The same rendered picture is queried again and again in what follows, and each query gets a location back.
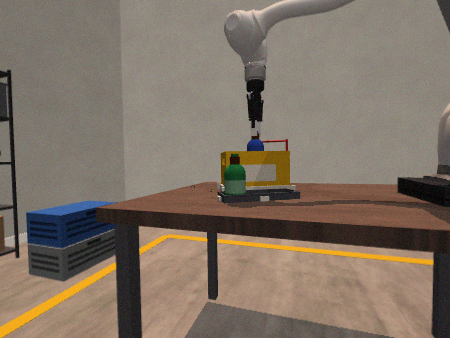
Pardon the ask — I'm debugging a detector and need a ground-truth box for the blue bottle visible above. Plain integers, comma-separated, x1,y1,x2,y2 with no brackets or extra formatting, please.
247,131,264,151

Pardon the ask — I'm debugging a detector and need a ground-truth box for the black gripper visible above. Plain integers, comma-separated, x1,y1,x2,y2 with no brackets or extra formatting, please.
246,79,264,137

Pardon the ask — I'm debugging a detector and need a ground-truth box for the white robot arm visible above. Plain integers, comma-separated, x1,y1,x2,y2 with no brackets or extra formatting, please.
224,0,450,184

